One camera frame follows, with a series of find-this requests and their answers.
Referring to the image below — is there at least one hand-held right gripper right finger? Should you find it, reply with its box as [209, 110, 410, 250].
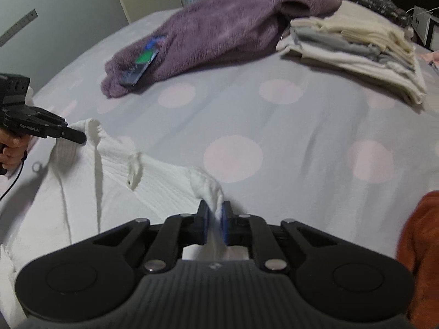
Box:
[221, 201, 344, 274]

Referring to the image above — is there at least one white cable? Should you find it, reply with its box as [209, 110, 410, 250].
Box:
[406, 4, 439, 17]

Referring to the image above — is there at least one black framed white cabinet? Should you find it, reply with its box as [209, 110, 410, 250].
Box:
[410, 6, 439, 51]

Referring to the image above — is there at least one black smartphone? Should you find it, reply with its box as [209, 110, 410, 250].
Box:
[118, 35, 169, 88]

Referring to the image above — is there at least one purple fleece garment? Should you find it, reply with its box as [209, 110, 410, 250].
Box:
[100, 0, 349, 98]

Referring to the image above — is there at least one white textured garment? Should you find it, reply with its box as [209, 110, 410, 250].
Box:
[0, 118, 252, 329]

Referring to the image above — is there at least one white folded garment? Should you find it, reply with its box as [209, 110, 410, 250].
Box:
[276, 36, 428, 105]

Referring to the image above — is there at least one person's left hand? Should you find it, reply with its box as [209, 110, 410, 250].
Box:
[0, 132, 33, 171]

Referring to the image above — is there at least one dark speckled cloth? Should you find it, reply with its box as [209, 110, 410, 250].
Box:
[342, 0, 413, 27]

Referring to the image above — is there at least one black cable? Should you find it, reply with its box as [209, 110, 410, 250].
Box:
[0, 150, 29, 202]

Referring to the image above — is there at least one grey folded garment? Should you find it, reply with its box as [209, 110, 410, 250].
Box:
[294, 27, 418, 68]

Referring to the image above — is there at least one polka dot bed sheet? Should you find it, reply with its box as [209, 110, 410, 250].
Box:
[0, 0, 439, 268]

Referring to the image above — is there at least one cream knit folded garment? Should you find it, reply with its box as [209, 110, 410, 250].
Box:
[290, 0, 416, 63]

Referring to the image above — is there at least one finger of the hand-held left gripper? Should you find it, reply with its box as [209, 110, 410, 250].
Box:
[44, 108, 87, 145]

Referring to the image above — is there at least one metal ruler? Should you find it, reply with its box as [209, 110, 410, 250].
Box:
[0, 8, 38, 47]

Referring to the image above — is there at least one orange cloth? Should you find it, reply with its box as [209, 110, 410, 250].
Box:
[396, 190, 439, 329]

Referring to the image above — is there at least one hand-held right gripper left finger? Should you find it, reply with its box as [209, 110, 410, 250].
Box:
[91, 199, 210, 275]

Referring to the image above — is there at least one pink patterned garment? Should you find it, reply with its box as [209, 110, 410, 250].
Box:
[420, 51, 439, 73]

